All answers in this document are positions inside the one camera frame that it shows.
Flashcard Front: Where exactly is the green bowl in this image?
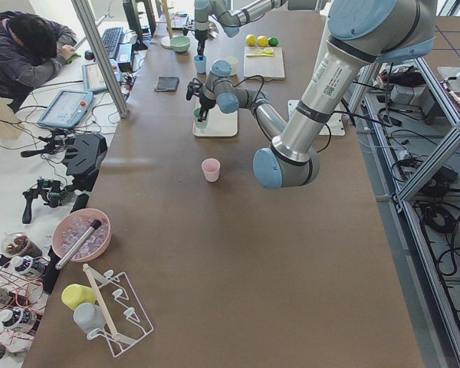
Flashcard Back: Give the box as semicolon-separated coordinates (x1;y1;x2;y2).
169;35;191;53

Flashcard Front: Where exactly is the pale yellow plastic cup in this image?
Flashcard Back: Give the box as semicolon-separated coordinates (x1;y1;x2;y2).
224;56;239;76

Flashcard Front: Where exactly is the blue plastic cup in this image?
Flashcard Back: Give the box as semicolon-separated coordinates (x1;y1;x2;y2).
193;55;206;74

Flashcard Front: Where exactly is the metal rod black tip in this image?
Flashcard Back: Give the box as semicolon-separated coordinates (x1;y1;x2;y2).
55;219;102;271

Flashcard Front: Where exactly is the grey cup on rack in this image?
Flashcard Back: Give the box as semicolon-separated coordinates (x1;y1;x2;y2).
73;302;107;334

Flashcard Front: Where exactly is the wooden cutting board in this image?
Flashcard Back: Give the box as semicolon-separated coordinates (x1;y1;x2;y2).
243;46;285;80

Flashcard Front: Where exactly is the grey folded cloth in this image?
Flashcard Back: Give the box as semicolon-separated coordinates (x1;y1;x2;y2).
154;76;179;92

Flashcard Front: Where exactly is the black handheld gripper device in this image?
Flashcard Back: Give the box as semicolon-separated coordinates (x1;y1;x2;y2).
21;178;73;224

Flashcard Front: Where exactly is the yellow cup on rack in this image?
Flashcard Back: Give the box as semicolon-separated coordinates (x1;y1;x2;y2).
61;284;97;311

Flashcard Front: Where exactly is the cream rabbit serving tray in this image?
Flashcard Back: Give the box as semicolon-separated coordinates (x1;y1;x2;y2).
192;100;238;138

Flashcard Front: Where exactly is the pink plastic cup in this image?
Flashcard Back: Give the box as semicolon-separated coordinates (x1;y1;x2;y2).
201;158;221;182

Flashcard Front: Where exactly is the green plastic cup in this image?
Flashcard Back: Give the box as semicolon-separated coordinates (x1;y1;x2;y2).
193;107;208;130

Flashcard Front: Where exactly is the aluminium profile post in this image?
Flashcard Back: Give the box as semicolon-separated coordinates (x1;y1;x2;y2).
71;0;129;119

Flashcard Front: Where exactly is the teach pendant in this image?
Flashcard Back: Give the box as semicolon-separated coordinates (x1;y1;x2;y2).
37;90;94;129
82;59;122;94

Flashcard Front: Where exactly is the lower whole lemon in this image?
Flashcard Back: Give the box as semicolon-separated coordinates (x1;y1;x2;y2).
245;34;257;47

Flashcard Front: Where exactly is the far teach pendant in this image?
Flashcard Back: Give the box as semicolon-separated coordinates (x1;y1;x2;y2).
82;59;122;94

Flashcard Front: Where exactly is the seated person dark jacket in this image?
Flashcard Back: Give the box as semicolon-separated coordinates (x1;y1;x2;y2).
0;11;77;112

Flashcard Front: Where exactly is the near teach pendant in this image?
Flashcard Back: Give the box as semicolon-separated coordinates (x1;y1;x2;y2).
37;90;94;129

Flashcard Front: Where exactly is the whole lemon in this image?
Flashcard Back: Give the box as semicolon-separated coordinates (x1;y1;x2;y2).
256;35;268;48
245;34;257;47

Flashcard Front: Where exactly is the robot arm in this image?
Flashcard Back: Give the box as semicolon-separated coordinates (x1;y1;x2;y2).
194;0;327;61
186;0;437;189

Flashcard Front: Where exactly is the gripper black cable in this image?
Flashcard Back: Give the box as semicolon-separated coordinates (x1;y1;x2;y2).
235;74;333;154

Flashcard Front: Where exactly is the upper whole lemon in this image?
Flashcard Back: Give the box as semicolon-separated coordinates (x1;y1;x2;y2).
256;35;268;48

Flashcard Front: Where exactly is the yellow plastic knife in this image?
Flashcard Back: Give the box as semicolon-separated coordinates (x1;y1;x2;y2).
245;53;274;58

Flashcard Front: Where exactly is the white wire cup rack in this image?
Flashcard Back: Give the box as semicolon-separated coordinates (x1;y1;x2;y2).
83;264;155;358

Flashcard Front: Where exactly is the black stand device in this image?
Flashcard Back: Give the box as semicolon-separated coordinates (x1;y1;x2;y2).
62;133;107;192

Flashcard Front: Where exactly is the wooden stand with base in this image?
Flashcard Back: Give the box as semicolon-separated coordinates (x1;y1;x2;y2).
157;0;173;49

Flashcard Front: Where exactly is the pink bowl with ice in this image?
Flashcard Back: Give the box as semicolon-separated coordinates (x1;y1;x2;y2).
51;209;112;262

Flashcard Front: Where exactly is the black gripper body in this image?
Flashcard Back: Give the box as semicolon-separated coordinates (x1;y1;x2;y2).
194;27;209;52
186;78;216;113

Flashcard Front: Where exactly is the black keyboard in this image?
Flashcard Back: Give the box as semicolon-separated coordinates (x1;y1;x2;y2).
101;27;123;59

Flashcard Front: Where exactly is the green lime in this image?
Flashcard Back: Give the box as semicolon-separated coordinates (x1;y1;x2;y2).
268;37;279;47

